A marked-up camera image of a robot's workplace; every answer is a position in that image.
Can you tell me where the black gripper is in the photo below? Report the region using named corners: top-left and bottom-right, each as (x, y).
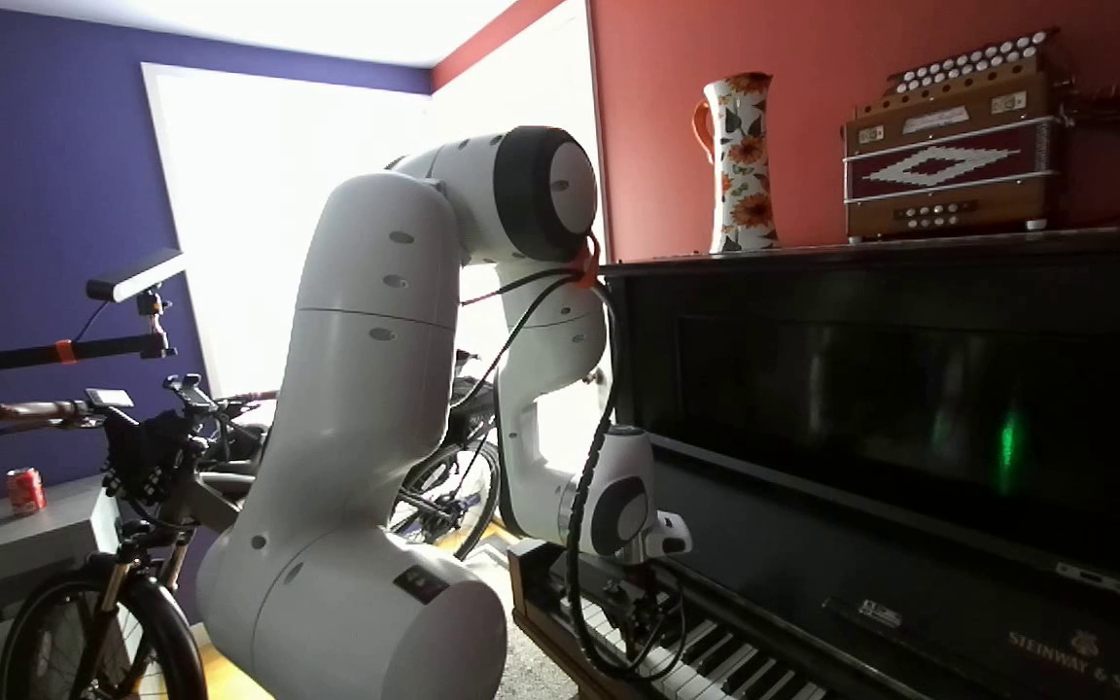
top-left (609, 556), bottom-right (687, 636)

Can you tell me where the dark bicycle behind arm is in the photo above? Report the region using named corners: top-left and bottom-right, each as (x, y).
top-left (383, 346), bottom-right (504, 564)

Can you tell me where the black upright piano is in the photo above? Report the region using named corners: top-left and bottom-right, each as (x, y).
top-left (504, 222), bottom-right (1120, 700)

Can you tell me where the black bicycle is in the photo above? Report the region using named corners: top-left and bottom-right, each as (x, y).
top-left (0, 369), bottom-right (278, 700)

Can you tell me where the red soda can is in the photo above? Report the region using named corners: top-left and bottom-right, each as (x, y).
top-left (3, 464), bottom-right (50, 518)

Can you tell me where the black pole with orange tape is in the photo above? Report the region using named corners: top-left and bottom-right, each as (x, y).
top-left (0, 325), bottom-right (177, 381)

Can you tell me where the grey side shelf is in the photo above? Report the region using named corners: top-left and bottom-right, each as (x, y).
top-left (0, 472), bottom-right (124, 645)

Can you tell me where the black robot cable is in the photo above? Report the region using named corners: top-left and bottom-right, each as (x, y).
top-left (449, 253), bottom-right (674, 683)

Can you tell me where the floral white vase orange handle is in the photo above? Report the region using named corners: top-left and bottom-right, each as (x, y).
top-left (687, 69), bottom-right (781, 259)

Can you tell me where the brown button accordion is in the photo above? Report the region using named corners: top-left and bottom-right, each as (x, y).
top-left (840, 26), bottom-right (1064, 245)

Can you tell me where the white bar camera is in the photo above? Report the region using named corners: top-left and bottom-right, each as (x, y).
top-left (80, 248), bottom-right (190, 310)

